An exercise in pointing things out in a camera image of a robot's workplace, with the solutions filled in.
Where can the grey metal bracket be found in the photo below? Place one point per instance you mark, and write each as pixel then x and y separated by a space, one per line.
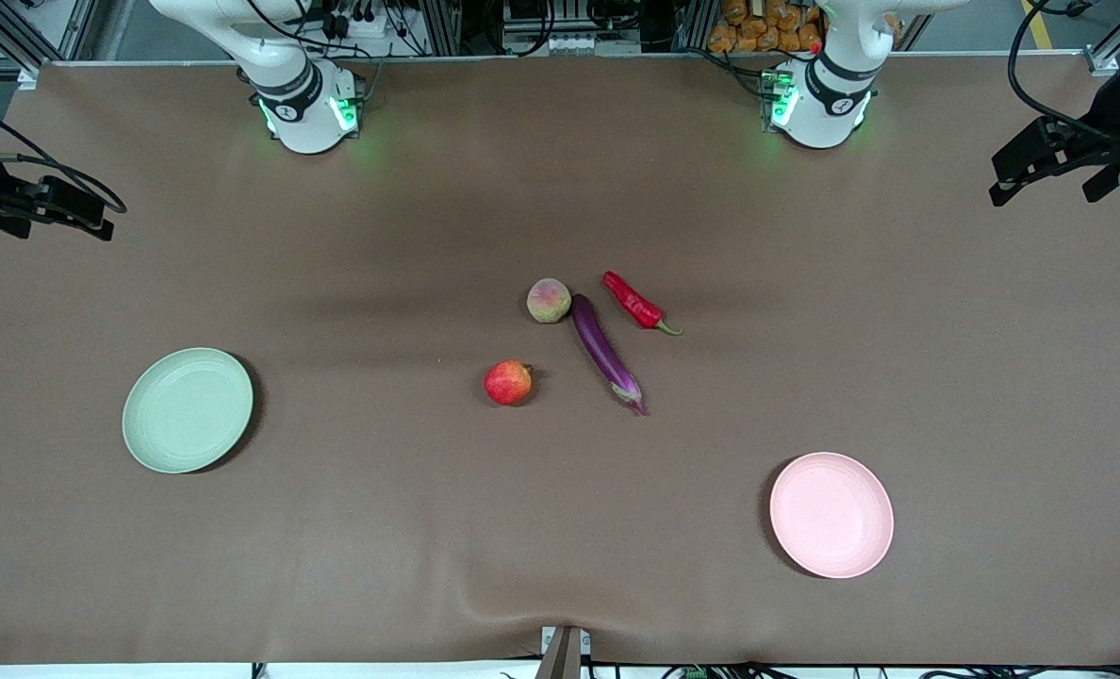
pixel 563 655

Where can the pile of orange items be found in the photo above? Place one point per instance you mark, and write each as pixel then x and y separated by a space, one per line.
pixel 758 36

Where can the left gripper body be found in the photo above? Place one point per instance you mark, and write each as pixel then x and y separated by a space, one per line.
pixel 1095 129

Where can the peach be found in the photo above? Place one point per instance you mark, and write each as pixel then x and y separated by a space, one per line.
pixel 549 301

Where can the pink plate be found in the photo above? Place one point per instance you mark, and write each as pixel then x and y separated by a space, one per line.
pixel 831 515

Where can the red apple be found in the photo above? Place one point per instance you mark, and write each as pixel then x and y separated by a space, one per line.
pixel 508 383

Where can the brown tablecloth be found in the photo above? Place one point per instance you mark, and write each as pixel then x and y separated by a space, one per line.
pixel 560 528

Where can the red chili pepper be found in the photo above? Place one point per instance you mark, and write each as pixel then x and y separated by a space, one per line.
pixel 631 297

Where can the green plate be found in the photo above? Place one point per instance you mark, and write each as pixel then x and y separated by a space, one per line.
pixel 188 410

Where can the purple eggplant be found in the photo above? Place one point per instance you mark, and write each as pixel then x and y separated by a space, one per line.
pixel 598 344

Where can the white power strip with plugs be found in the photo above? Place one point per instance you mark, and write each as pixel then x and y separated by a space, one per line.
pixel 353 24

